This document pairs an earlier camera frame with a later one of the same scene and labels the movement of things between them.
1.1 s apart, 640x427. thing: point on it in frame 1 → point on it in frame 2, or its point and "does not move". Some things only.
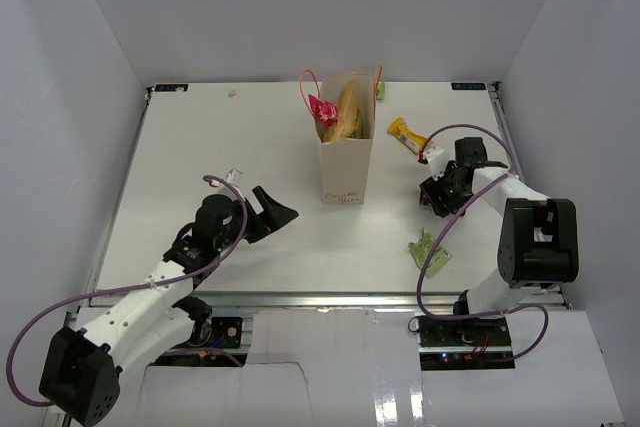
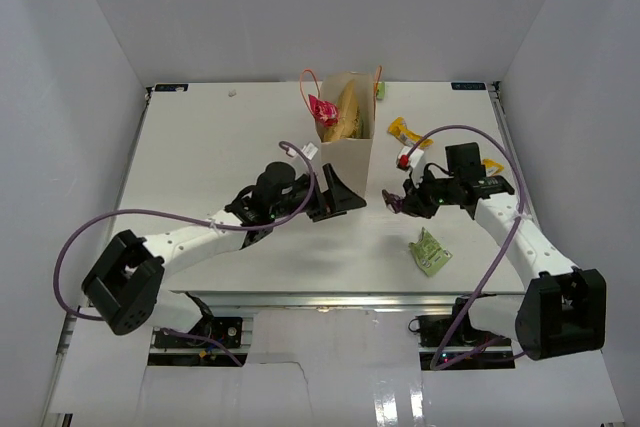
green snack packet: x=421 y=251 does not move
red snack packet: x=323 y=111 does not move
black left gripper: x=272 y=217 → x=335 y=201
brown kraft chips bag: x=350 y=120 does not move
